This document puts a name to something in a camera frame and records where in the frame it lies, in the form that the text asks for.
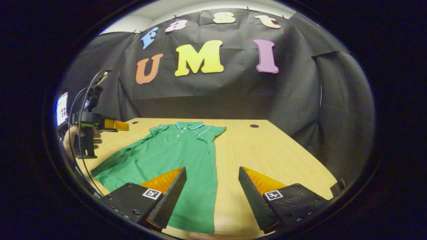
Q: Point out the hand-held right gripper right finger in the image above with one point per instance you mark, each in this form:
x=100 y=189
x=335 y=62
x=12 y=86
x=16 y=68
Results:
x=255 y=200

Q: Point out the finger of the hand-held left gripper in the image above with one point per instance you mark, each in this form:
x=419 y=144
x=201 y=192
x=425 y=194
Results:
x=116 y=125

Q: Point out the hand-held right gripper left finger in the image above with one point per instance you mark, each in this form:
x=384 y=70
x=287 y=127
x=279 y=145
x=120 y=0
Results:
x=170 y=200

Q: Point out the green T-shirt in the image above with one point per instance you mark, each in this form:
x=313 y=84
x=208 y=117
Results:
x=166 y=156

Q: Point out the computer monitor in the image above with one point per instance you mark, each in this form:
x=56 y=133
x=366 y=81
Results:
x=61 y=110

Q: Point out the black backdrop cloth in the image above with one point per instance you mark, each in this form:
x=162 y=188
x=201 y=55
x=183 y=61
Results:
x=233 y=96

